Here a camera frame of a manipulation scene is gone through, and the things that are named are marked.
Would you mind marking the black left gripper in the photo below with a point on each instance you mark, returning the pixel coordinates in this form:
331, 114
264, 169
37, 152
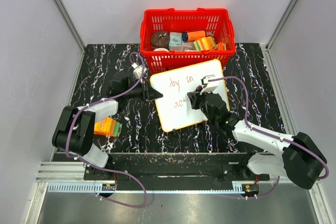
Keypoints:
148, 93

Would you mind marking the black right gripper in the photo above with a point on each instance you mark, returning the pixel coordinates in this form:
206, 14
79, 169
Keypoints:
195, 98

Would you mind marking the red whiteboard marker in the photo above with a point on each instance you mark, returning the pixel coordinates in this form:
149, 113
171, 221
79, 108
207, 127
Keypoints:
192, 95

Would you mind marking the yellow framed whiteboard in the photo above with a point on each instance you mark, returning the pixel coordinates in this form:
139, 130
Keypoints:
174, 113

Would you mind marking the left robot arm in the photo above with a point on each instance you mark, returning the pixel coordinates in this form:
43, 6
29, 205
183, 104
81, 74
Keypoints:
75, 129

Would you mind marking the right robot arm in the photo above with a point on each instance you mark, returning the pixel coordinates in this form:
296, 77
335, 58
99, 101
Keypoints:
293, 156

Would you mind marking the yellow orange snack box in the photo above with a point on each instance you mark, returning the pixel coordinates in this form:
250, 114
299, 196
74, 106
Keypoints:
204, 44

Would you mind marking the orange green snack box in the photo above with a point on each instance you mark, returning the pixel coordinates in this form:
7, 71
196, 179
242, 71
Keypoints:
108, 127

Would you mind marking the teal small box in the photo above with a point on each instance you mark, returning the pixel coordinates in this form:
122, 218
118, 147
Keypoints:
175, 39

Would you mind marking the blue capped yellow bottle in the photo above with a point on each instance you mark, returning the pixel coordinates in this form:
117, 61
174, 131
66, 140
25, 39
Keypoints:
193, 35

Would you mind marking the red plastic basket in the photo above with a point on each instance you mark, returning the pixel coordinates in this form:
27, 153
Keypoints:
215, 22

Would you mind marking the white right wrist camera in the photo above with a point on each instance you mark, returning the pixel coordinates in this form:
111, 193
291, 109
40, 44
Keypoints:
208, 86

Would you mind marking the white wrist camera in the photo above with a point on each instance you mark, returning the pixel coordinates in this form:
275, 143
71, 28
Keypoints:
208, 86
138, 70

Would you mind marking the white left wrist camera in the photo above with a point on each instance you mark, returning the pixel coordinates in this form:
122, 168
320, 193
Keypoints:
138, 70

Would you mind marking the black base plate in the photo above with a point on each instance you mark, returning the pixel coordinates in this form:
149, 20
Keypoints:
240, 158

